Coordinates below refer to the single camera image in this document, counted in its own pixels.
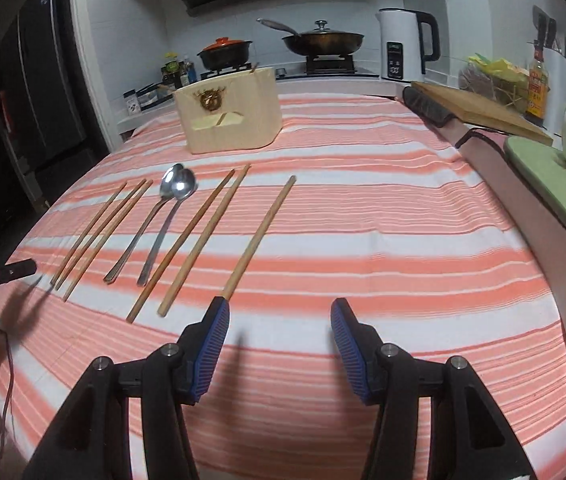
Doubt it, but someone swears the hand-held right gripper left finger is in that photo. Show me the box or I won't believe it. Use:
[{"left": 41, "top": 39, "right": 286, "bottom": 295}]
[{"left": 22, "top": 296, "right": 231, "bottom": 480}]

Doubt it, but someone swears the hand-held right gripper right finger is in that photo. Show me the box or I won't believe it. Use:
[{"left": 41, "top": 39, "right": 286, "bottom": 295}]
[{"left": 330, "top": 298, "right": 538, "bottom": 480}]

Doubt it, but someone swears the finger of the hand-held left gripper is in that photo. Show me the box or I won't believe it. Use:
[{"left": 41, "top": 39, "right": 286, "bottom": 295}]
[{"left": 4, "top": 258, "right": 38, "bottom": 282}]

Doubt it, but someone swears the thin wooden chopstick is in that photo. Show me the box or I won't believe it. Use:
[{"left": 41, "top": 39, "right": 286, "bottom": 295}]
[
  {"left": 51, "top": 181, "right": 128, "bottom": 286},
  {"left": 56, "top": 179, "right": 147, "bottom": 290},
  {"left": 63, "top": 180, "right": 154, "bottom": 303}
]

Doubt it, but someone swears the group of wooden chopsticks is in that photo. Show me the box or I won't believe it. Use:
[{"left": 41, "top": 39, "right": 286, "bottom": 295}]
[{"left": 126, "top": 169, "right": 236, "bottom": 323}]

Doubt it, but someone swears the thick wooden chopstick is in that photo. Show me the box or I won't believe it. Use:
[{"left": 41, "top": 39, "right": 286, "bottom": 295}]
[
  {"left": 157, "top": 163, "right": 252, "bottom": 317},
  {"left": 220, "top": 175, "right": 297, "bottom": 302}
]

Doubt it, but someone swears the metal spoon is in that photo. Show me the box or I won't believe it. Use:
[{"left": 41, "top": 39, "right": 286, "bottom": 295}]
[
  {"left": 104, "top": 163, "right": 185, "bottom": 284},
  {"left": 137, "top": 168, "right": 198, "bottom": 288}
]

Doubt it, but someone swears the beige utensil holder box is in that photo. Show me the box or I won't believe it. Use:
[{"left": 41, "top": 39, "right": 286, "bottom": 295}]
[{"left": 172, "top": 66, "right": 284, "bottom": 155}]

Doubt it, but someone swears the pink white striped cloth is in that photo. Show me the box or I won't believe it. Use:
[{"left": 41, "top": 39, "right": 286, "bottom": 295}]
[{"left": 0, "top": 91, "right": 566, "bottom": 480}]

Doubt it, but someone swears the dark refrigerator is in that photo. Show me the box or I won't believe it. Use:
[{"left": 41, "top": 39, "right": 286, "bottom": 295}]
[{"left": 0, "top": 0, "right": 110, "bottom": 213}]

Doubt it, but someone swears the clear storage container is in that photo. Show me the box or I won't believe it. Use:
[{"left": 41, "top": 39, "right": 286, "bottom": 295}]
[{"left": 136, "top": 82, "right": 176, "bottom": 109}]

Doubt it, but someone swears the black textured pad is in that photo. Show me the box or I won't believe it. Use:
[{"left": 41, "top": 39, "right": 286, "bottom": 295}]
[{"left": 401, "top": 86, "right": 460, "bottom": 129}]

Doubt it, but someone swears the green cutting board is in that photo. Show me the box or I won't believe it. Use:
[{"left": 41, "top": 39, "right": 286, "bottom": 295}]
[{"left": 504, "top": 135, "right": 566, "bottom": 273}]

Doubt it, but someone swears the wooden cutting board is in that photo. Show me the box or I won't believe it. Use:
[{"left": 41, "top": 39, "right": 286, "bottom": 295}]
[{"left": 410, "top": 81, "right": 554, "bottom": 147}]

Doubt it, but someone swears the gas stove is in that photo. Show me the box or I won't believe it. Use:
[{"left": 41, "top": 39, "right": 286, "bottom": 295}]
[{"left": 198, "top": 54, "right": 383, "bottom": 82}]

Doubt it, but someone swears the clear mesh bag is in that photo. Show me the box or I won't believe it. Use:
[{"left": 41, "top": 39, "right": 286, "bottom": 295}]
[{"left": 458, "top": 65, "right": 530, "bottom": 112}]

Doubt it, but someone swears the black clay pot orange lid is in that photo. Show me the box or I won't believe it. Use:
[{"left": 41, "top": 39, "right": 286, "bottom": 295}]
[{"left": 196, "top": 37, "right": 254, "bottom": 72}]

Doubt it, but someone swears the black wok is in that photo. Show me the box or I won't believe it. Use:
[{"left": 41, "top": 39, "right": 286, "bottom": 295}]
[{"left": 256, "top": 18, "right": 366, "bottom": 57}]

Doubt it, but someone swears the white electric kettle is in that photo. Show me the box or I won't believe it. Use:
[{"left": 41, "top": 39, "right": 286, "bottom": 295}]
[{"left": 375, "top": 7, "right": 442, "bottom": 84}]

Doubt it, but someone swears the yellow plastic bag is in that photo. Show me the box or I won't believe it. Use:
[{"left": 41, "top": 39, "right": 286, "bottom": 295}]
[{"left": 466, "top": 53, "right": 532, "bottom": 84}]

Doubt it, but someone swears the glass wok lid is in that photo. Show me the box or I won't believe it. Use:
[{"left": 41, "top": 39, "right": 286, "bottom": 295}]
[{"left": 290, "top": 19, "right": 357, "bottom": 41}]

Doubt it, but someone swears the brown sauce bottle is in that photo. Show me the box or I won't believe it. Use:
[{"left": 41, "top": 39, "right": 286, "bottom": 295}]
[{"left": 526, "top": 42, "right": 550, "bottom": 121}]

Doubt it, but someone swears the black power cord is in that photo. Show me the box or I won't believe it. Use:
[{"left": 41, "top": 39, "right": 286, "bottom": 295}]
[{"left": 455, "top": 126, "right": 511, "bottom": 149}]

